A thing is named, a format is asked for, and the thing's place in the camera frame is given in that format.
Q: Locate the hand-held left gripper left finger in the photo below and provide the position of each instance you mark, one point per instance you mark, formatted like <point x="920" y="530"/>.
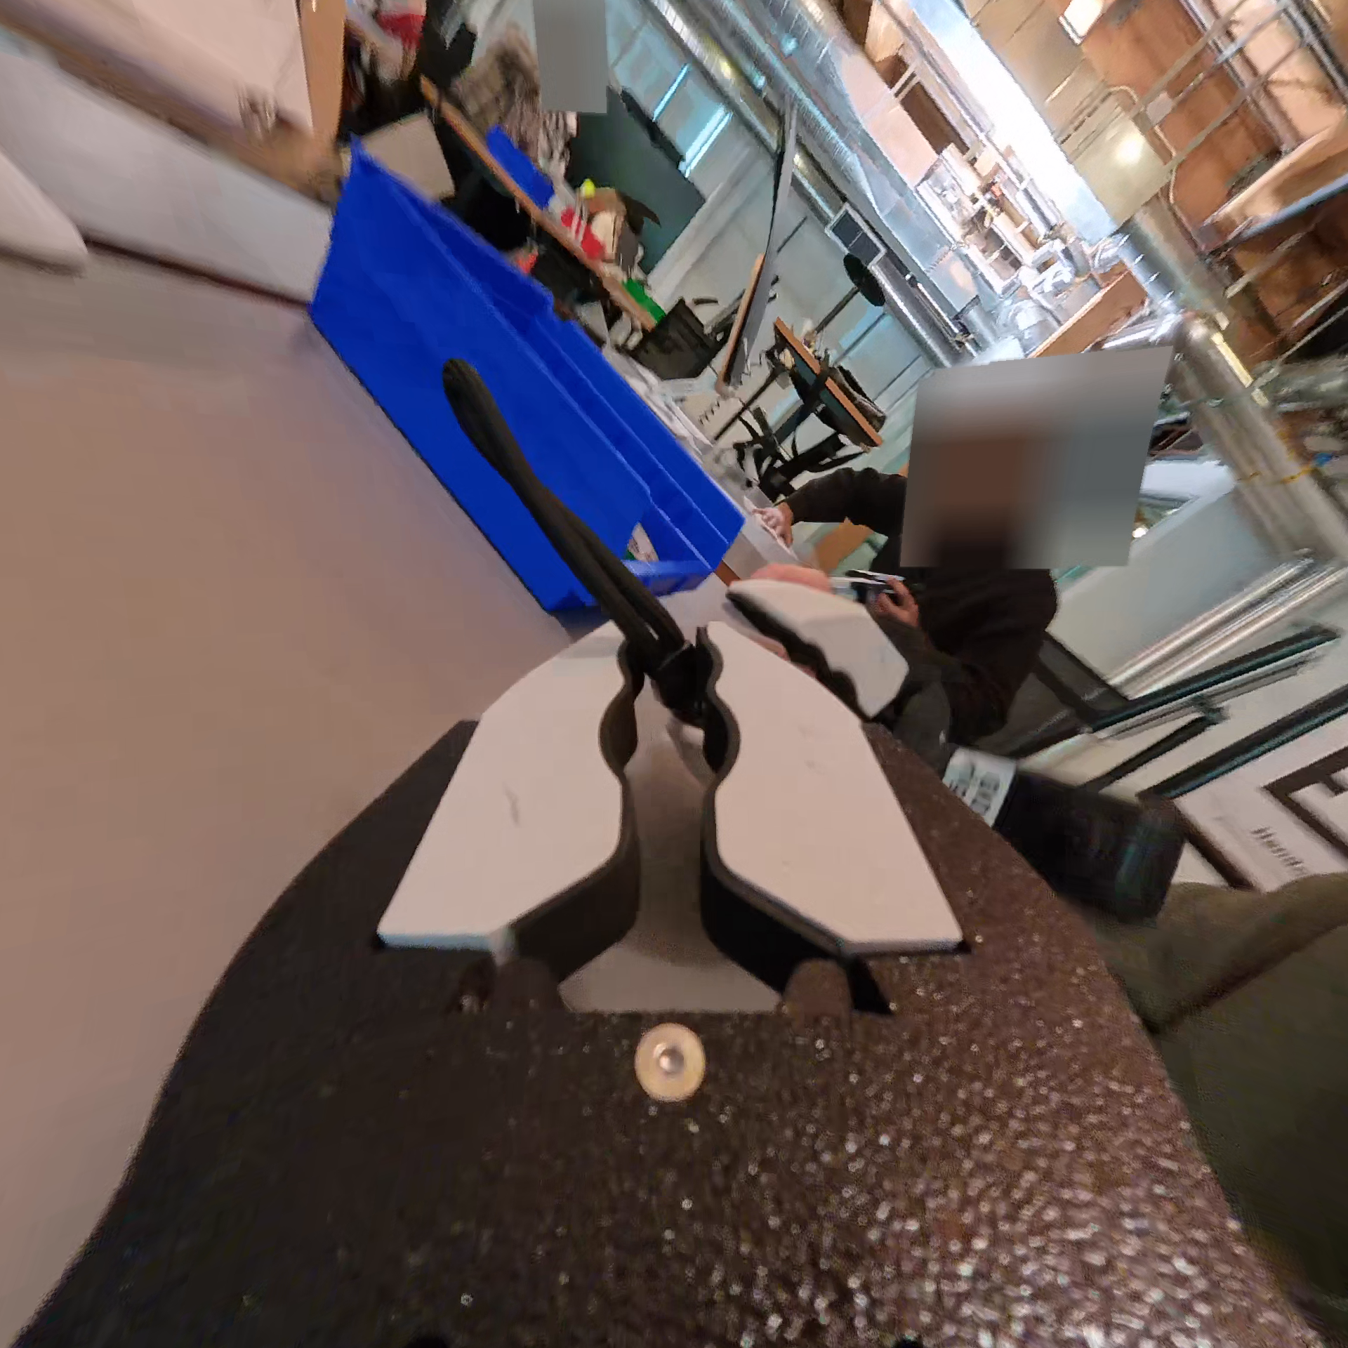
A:
<point x="516" y="822"/>

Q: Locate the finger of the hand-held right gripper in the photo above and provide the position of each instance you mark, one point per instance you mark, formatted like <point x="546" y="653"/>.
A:
<point x="832" y="637"/>

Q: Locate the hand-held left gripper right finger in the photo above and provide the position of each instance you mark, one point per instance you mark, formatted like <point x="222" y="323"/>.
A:
<point x="822" y="831"/>

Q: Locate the blue plastic bin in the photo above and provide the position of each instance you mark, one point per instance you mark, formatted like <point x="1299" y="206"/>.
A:
<point x="522" y="169"/>
<point x="442" y="347"/>

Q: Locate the person's right forearm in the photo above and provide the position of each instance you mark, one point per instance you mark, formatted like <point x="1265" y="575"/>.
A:
<point x="1243" y="1000"/>

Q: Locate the black metal pole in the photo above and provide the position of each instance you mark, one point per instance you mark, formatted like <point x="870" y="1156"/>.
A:
<point x="1190" y="684"/>

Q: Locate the wooden standing desk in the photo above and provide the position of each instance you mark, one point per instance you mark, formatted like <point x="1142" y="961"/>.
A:
<point x="832" y="390"/>

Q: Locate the green plastic bin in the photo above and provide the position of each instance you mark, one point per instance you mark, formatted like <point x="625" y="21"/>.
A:
<point x="642" y="300"/>

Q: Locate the white vent grille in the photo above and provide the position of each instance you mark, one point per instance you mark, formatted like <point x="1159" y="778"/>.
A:
<point x="853" y="233"/>

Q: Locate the wooden display board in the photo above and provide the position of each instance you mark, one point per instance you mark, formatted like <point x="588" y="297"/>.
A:
<point x="211" y="63"/>
<point x="774" y="210"/>

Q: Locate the red plastic bin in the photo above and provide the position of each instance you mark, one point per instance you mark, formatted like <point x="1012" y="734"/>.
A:
<point x="581" y="226"/>

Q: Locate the black computer monitor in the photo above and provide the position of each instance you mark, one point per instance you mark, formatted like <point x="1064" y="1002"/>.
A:
<point x="642" y="178"/>

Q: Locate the wooden top desk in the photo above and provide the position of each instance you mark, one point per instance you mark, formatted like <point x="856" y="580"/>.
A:
<point x="527" y="199"/>

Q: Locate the white hanging panel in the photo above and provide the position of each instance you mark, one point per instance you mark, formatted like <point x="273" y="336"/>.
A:
<point x="407" y="153"/>

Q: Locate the framed wall poster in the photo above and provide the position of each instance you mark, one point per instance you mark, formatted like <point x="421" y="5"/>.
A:
<point x="1263" y="831"/>

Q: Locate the silver ventilation duct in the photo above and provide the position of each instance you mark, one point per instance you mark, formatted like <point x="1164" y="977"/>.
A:
<point x="843" y="127"/>
<point x="1222" y="400"/>

